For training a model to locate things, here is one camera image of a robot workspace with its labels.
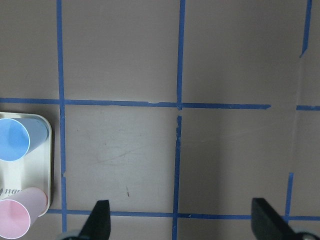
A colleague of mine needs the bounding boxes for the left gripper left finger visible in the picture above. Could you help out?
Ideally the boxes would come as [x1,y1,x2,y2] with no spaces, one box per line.
[58,199,111,240]

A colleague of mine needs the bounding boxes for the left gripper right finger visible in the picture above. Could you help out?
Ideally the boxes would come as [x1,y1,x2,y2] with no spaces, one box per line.
[251,197,320,240]

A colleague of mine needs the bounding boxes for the pink plastic cup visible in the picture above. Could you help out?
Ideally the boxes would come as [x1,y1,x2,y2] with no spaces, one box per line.
[0,187,48,240]

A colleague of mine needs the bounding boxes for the blue plastic cup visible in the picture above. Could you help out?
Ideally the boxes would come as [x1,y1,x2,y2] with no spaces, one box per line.
[0,118,49,162]

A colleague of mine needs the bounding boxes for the cream plastic tray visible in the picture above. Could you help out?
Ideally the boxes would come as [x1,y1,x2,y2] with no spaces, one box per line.
[0,112,53,216]

